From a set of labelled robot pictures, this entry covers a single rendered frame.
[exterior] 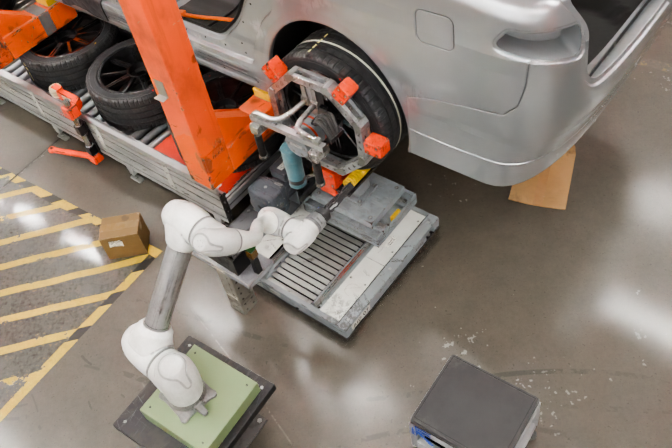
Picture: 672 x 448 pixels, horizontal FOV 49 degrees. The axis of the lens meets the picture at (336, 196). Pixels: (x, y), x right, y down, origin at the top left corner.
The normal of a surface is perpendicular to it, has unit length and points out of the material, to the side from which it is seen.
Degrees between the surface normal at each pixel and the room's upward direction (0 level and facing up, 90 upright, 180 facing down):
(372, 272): 0
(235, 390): 4
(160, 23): 90
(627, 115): 0
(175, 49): 90
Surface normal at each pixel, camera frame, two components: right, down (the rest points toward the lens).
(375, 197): -0.14, -0.66
